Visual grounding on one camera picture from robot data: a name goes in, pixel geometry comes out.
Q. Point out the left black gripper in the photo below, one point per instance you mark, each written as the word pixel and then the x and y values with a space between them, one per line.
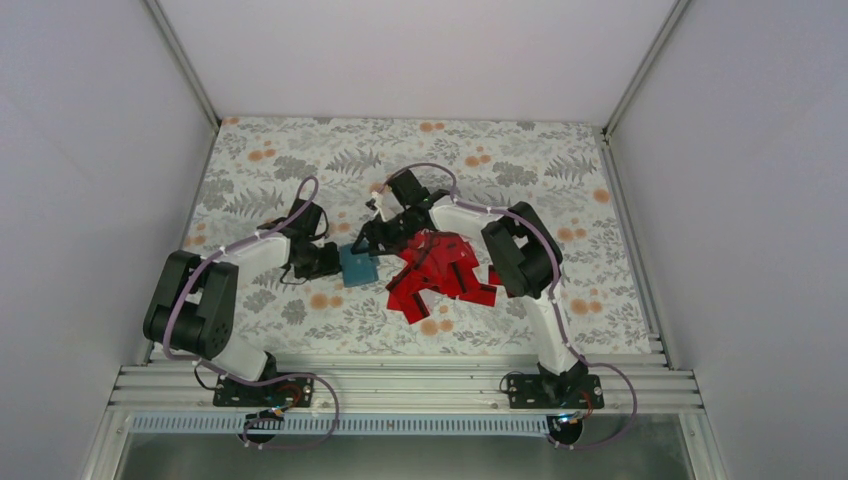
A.
pixel 330 267

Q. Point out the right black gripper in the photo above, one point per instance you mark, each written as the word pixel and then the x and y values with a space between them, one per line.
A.
pixel 370 229

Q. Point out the teal card holder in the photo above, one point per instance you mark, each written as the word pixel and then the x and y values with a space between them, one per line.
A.
pixel 358 269

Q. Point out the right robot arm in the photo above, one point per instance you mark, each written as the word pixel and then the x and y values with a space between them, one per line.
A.
pixel 518 255

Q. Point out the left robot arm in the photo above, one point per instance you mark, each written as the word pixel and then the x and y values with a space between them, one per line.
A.
pixel 194 302

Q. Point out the pile of red cards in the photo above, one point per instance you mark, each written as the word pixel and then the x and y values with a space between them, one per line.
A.
pixel 443 263

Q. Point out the red card front bottom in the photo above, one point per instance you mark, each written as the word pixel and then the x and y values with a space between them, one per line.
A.
pixel 414 308

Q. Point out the floral table mat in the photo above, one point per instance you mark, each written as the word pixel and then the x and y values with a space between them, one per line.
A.
pixel 260 166

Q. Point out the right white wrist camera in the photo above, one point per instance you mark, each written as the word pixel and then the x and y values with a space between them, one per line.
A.
pixel 379 209

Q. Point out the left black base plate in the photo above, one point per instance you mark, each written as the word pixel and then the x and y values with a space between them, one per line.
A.
pixel 289 393

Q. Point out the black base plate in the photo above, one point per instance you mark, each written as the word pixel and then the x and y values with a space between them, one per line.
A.
pixel 289 393
pixel 533 391

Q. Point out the aluminium rail frame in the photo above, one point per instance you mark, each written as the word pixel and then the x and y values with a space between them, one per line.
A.
pixel 427 384

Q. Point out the grey slotted cable duct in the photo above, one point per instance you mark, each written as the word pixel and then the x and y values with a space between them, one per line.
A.
pixel 348 424

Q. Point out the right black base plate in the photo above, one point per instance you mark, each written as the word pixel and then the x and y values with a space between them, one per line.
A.
pixel 533 391

